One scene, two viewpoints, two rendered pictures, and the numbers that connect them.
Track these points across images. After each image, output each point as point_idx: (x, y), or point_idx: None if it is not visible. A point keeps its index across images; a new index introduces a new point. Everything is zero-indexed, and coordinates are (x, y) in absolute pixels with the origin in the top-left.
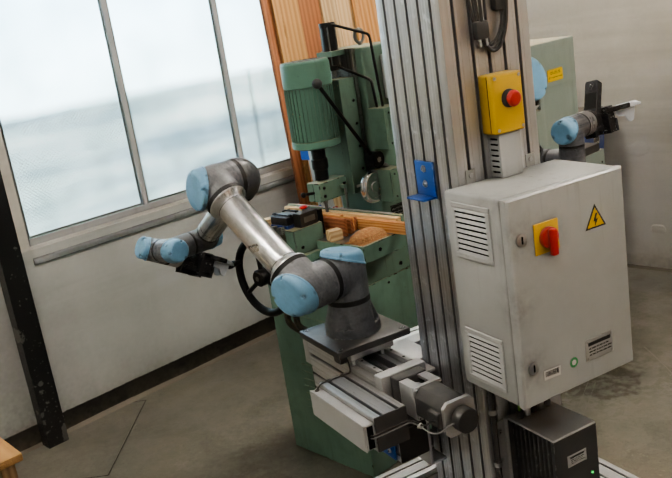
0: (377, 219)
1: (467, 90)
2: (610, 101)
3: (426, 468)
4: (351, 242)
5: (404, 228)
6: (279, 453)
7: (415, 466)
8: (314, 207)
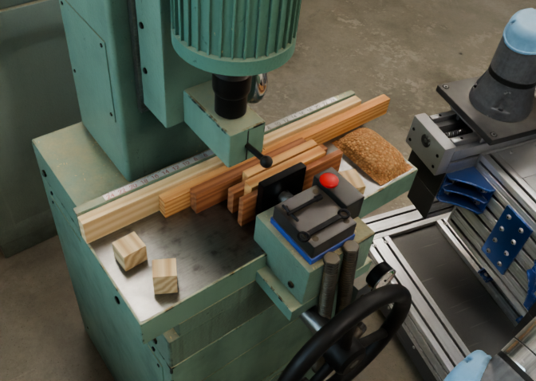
0: (331, 119)
1: None
2: None
3: (443, 322)
4: (392, 175)
5: (382, 108)
6: None
7: (438, 331)
8: (167, 175)
